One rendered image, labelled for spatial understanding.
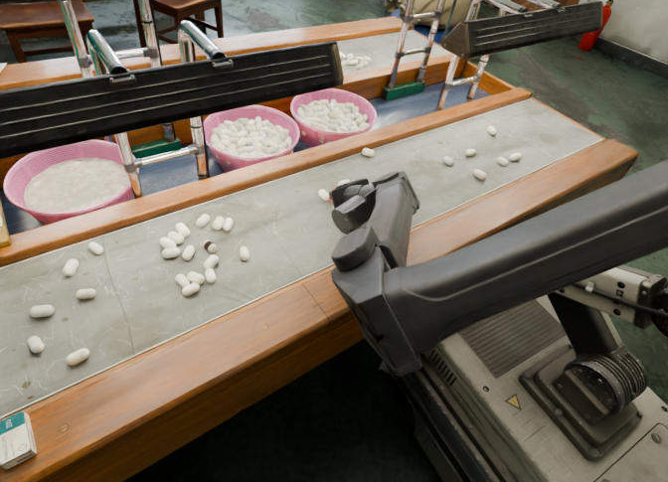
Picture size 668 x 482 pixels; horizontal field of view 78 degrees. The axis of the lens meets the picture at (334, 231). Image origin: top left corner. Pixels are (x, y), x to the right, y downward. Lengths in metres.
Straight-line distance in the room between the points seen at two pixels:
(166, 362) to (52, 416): 0.16
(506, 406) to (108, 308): 0.89
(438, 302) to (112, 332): 0.61
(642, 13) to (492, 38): 4.21
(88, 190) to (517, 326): 1.15
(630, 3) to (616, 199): 5.01
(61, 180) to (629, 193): 1.08
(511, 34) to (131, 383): 1.11
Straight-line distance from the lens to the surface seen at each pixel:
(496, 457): 1.21
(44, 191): 1.15
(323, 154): 1.12
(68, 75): 1.54
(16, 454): 0.73
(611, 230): 0.35
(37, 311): 0.87
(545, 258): 0.34
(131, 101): 0.69
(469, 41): 1.09
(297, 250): 0.89
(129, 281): 0.88
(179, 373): 0.73
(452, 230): 0.99
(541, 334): 1.30
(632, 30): 5.35
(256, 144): 1.18
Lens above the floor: 1.41
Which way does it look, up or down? 45 degrees down
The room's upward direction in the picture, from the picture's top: 10 degrees clockwise
